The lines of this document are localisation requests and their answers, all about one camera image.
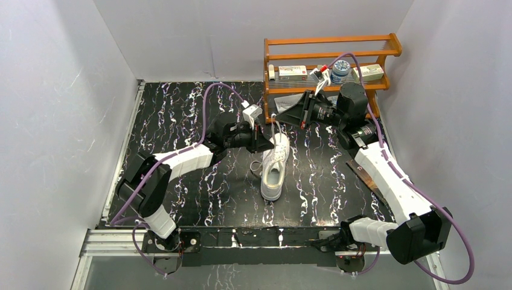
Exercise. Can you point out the orange wooden shelf rack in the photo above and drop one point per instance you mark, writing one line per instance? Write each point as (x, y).
(315, 52)

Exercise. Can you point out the white box on left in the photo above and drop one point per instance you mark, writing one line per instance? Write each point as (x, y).
(293, 73)

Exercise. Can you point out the dark book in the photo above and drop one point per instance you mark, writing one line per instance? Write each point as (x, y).
(364, 176)

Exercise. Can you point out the blue white round jar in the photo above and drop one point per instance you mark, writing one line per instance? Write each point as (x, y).
(339, 72)

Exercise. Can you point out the white box on right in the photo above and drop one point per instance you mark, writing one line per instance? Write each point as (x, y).
(367, 73)

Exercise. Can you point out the white flat packet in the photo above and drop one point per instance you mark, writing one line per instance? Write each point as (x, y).
(285, 102)

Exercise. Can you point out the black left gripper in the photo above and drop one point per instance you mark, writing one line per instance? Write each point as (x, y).
(255, 139)

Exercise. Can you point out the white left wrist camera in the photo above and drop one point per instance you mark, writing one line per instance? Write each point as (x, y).
(251, 114)

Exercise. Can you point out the white box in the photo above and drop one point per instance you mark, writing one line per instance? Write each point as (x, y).
(367, 73)
(293, 73)

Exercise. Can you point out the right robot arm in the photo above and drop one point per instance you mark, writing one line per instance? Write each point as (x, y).
(419, 229)

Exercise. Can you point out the white shoelace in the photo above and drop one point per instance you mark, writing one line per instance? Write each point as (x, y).
(274, 123)

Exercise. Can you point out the white sneaker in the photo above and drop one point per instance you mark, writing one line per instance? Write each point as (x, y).
(274, 168)

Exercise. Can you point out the aluminium rail frame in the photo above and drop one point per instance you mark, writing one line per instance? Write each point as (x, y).
(113, 259)

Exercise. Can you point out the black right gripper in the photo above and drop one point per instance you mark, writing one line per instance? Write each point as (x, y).
(300, 114)

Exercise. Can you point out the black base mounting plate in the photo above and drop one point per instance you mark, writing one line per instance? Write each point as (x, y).
(202, 246)

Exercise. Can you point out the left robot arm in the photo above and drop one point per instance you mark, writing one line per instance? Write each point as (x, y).
(144, 184)

